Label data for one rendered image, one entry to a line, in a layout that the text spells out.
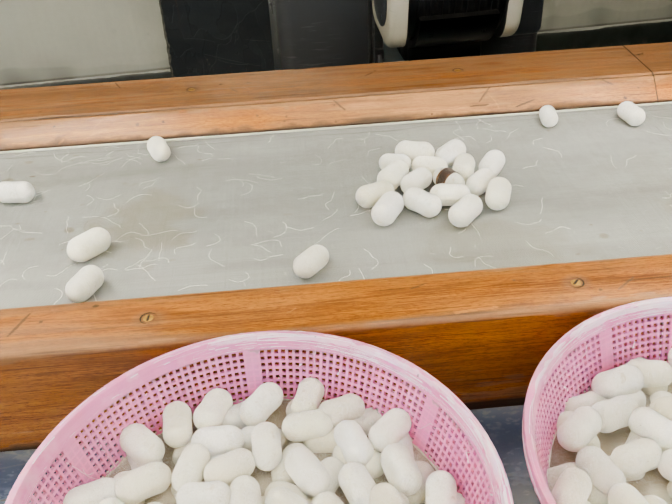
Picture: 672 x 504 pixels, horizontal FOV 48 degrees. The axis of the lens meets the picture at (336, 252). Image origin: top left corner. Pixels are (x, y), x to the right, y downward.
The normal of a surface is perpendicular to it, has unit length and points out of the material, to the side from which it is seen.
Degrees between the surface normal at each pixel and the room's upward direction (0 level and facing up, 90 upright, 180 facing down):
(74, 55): 89
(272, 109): 45
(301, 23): 90
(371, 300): 0
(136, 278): 0
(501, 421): 0
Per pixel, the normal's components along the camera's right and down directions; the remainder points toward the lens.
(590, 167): -0.04, -0.82
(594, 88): 0.03, -0.18
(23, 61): 0.16, 0.54
